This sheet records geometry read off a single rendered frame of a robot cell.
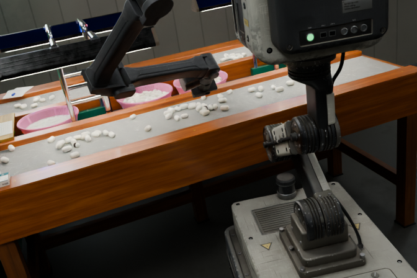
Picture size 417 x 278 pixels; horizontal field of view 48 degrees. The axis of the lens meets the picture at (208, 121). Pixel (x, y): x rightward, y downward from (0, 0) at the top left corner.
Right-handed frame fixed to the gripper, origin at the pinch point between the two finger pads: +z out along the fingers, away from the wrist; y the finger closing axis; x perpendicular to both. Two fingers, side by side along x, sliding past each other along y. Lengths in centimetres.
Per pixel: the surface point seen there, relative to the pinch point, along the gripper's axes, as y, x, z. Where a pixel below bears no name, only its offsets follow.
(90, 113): 42, -22, 43
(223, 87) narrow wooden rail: -16.5, -7.4, 17.0
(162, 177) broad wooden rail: 25.6, 29.8, -7.0
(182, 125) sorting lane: 10.9, 10.2, 0.6
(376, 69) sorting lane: -83, 9, 3
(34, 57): 57, -25, -14
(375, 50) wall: -198, -55, 143
